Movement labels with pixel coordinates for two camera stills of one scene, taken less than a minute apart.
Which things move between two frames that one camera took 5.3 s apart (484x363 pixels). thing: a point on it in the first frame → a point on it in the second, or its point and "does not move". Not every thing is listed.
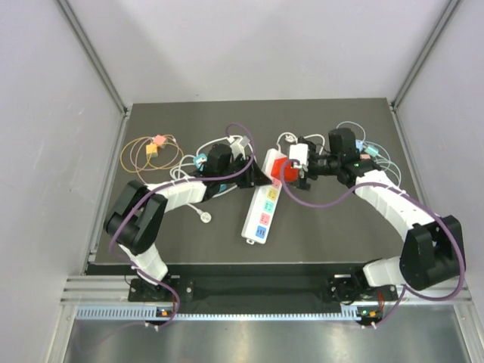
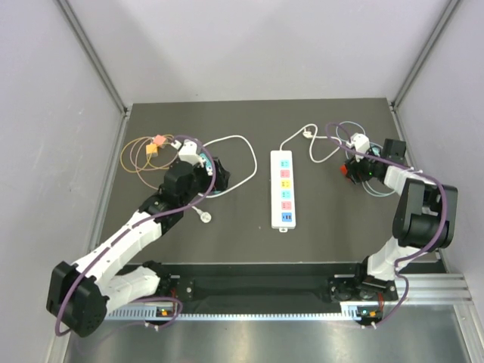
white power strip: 262,204 → 283,209
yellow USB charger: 151,150 does not move
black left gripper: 253,175 → 221,176
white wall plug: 206,217 does not move
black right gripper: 308,174 → 353,167
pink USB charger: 159,140 does not move
